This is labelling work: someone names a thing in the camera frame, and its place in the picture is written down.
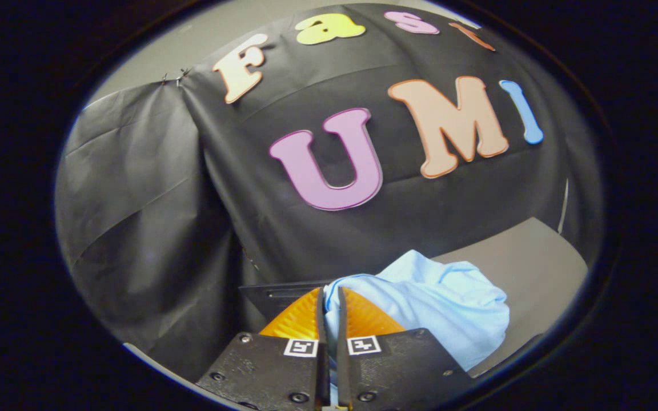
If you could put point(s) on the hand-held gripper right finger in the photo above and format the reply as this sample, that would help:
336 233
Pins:
397 371

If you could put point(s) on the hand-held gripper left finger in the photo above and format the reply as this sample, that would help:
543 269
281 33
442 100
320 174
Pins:
272 377

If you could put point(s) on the light blue shirt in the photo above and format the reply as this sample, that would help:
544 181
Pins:
443 308

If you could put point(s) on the black backdrop cloth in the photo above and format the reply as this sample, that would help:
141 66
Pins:
163 200

